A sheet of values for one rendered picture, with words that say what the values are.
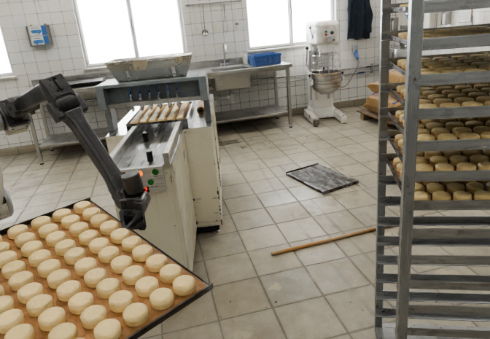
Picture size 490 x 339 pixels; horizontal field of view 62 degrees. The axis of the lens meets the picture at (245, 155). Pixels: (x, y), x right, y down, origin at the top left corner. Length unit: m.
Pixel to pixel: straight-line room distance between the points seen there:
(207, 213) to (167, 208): 0.81
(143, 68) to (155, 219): 1.04
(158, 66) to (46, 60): 3.50
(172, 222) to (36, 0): 4.40
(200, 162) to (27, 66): 3.80
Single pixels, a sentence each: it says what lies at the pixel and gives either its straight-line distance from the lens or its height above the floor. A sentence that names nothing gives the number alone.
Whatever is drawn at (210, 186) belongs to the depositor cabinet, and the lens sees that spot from 2.91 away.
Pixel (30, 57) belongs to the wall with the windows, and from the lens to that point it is 6.17.
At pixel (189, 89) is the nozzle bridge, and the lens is 2.81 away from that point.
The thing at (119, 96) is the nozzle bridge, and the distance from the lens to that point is 2.89.
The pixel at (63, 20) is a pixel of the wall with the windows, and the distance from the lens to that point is 6.07.
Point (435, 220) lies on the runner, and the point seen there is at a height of 0.69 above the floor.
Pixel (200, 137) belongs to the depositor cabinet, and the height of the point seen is 0.77.
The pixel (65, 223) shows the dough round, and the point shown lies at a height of 1.01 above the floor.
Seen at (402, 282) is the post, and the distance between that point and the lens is 1.36.
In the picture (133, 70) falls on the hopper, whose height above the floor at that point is 1.25.
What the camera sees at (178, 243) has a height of 0.37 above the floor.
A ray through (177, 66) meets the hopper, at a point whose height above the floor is 1.25.
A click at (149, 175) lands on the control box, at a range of 2.13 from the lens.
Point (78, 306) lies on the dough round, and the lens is 0.95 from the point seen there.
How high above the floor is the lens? 1.51
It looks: 19 degrees down
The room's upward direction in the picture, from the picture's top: 5 degrees counter-clockwise
